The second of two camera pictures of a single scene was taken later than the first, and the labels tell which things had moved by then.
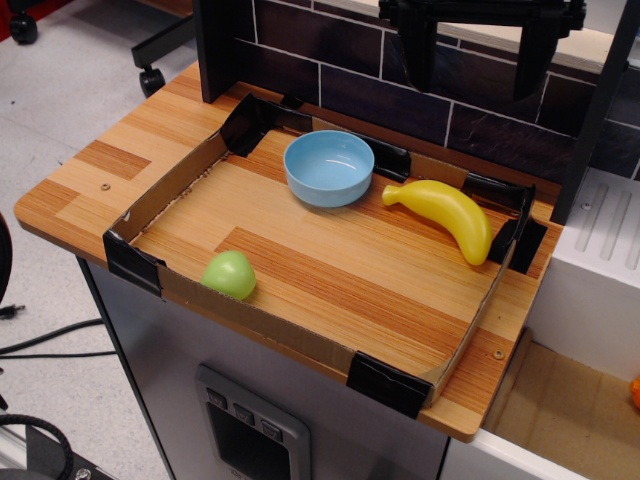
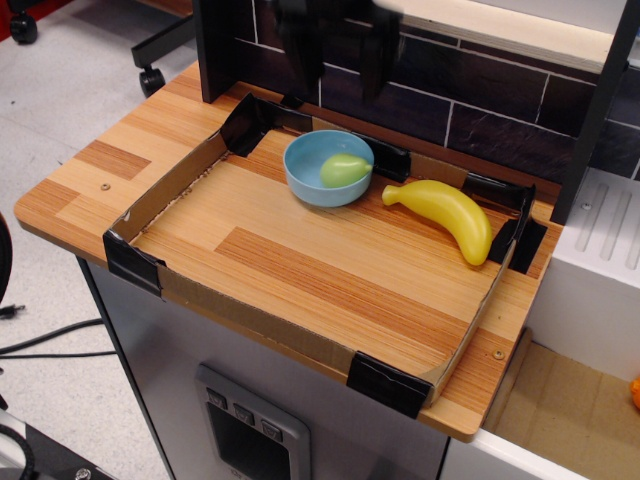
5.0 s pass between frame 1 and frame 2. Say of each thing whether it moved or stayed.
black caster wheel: stayed
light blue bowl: stayed
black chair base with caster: stayed
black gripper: moved
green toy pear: moved
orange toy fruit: stayed
